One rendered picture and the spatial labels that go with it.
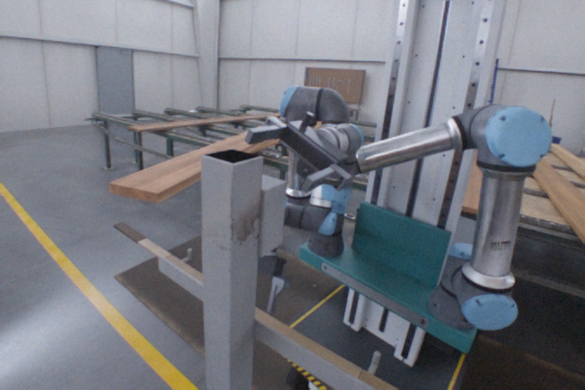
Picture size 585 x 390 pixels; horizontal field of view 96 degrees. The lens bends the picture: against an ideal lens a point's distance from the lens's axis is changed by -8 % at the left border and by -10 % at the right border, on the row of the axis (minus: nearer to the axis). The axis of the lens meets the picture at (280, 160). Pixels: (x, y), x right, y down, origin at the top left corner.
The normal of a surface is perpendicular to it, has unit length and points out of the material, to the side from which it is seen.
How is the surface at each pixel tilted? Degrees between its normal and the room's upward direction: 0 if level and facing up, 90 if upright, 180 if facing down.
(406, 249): 90
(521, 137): 82
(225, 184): 90
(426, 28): 90
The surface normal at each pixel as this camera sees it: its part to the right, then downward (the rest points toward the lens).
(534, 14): -0.57, 0.14
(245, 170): 0.82, 0.21
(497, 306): -0.26, 0.36
